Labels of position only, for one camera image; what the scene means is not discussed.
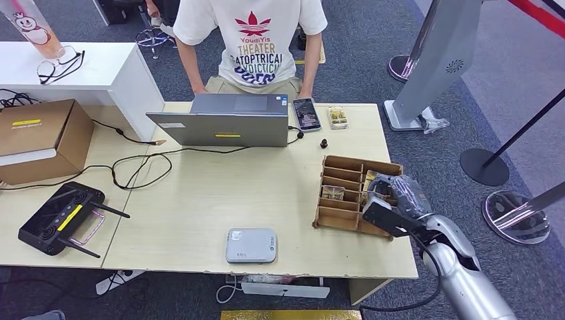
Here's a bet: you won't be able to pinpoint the stack of printed cards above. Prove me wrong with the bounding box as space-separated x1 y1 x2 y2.
327 106 350 129

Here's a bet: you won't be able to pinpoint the black device with antennas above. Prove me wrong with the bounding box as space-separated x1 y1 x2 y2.
17 181 131 259

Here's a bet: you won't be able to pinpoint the grey card reader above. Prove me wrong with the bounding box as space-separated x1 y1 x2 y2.
225 227 279 265

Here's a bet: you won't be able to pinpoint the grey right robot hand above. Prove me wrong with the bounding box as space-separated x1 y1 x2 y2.
366 173 434 222

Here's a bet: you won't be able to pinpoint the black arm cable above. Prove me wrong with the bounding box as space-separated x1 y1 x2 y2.
358 236 443 320

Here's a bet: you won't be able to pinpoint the grey kiosk stand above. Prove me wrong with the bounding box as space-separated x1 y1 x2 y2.
382 0 484 132

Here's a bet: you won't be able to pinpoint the chrome chair base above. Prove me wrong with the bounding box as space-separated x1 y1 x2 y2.
134 26 177 59

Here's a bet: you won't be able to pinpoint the black USB cable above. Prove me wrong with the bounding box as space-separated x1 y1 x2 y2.
90 118 167 147

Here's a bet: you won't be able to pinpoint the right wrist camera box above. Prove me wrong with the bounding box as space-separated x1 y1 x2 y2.
362 196 431 241

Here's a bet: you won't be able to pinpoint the red barrier belt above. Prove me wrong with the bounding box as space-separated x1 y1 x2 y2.
507 0 565 34

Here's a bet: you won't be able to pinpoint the white power strip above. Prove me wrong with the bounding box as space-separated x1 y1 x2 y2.
95 270 146 296

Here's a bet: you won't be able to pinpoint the clear plastic bag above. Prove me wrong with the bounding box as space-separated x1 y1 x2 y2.
416 105 450 135

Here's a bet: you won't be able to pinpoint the black framed eyeglasses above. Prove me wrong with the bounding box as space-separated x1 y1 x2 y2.
36 49 85 85

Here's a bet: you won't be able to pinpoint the white table foot bar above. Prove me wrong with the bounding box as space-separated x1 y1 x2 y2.
240 281 331 299

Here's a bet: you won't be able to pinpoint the black looped power cable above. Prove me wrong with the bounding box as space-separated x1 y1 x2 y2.
0 125 304 191

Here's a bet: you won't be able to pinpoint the brown wooden card organizer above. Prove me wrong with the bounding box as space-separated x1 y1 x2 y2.
312 154 404 241

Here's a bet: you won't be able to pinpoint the snowman print drink cup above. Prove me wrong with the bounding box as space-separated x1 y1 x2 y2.
0 0 79 65

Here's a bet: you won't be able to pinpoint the black cable bundle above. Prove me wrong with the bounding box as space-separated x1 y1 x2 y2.
0 88 41 109

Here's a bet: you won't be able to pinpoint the person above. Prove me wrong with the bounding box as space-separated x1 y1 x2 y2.
143 0 180 39
172 0 328 100

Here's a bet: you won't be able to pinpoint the chrome stanchion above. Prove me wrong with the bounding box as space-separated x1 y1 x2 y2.
386 0 442 83
481 180 565 245

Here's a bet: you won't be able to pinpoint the black case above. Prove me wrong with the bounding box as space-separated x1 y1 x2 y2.
91 0 133 26

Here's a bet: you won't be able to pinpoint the yellow floor tape outline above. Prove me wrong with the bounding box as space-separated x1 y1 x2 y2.
294 26 326 65

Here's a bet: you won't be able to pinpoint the white cabinet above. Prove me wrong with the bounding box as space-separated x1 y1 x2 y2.
0 41 165 142

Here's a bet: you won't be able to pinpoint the brown cardboard box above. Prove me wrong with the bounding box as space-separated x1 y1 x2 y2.
0 99 95 187

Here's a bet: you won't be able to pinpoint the white cable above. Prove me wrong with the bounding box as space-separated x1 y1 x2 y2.
215 274 243 305

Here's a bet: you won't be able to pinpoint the yellow floor tape strip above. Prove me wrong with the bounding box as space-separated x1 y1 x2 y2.
219 309 364 320

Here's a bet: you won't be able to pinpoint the black smartphone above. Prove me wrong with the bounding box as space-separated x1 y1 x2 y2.
291 97 322 133

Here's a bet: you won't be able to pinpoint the grey rounded object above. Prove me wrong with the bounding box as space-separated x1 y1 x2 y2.
19 309 66 320

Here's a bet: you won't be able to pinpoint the grey laptop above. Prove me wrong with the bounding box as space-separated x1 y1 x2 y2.
145 93 290 148

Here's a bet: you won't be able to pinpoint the black stanchion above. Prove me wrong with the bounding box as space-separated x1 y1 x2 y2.
458 87 565 187

